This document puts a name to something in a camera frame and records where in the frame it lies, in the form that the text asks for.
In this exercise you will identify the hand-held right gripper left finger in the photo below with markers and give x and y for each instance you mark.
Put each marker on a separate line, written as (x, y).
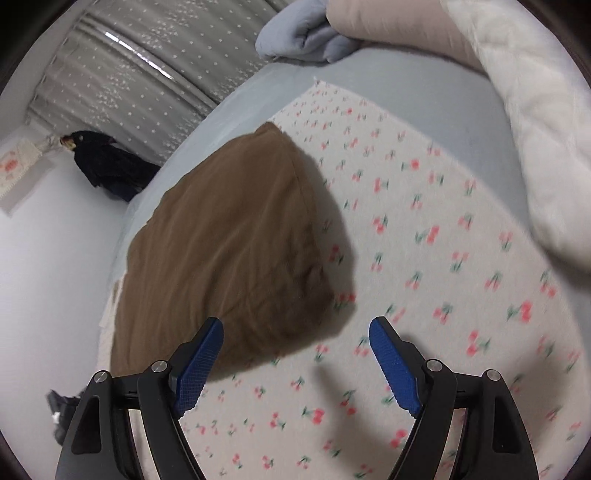
(198, 369)

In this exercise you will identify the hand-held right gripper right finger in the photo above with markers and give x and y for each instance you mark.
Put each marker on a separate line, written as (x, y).
(392, 364)

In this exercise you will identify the brown coat with fur collar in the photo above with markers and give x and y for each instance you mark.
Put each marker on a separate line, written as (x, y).
(221, 240)

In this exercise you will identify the cherry print blanket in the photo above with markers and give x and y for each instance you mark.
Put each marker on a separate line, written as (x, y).
(438, 277)

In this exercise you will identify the dark hanging garment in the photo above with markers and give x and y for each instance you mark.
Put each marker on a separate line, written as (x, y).
(111, 166)

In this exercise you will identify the white quilted blanket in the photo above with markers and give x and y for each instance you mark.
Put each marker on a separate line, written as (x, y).
(545, 129)

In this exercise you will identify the bed with light blue quilt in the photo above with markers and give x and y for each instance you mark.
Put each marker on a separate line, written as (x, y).
(406, 78)

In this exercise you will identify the grey star print curtain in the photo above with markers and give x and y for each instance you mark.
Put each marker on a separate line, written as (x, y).
(161, 69)

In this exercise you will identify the pale pink blanket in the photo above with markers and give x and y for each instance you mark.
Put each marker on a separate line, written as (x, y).
(392, 27)

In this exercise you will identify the light blue folded duvet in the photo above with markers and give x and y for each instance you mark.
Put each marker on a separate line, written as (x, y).
(295, 32)

